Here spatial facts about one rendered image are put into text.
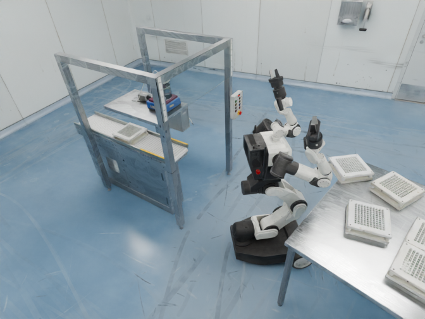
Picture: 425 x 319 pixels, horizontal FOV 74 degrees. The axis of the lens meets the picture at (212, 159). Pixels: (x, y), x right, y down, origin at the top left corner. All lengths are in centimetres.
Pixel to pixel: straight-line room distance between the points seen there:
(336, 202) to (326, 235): 32
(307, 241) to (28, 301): 233
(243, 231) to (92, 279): 140
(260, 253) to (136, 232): 127
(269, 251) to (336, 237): 81
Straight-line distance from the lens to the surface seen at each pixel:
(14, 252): 350
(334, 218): 210
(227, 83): 288
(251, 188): 217
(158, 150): 267
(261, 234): 256
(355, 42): 558
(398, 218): 227
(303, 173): 188
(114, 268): 292
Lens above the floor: 234
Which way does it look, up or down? 38 degrees down
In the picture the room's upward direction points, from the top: 3 degrees counter-clockwise
